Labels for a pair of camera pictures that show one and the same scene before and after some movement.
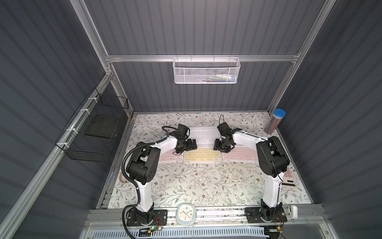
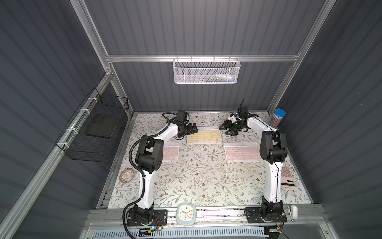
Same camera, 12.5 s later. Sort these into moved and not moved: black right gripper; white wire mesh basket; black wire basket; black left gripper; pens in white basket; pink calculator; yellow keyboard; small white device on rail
Moved: yellow keyboard; black right gripper; black left gripper
Not moved: small white device on rail; pink calculator; pens in white basket; black wire basket; white wire mesh basket
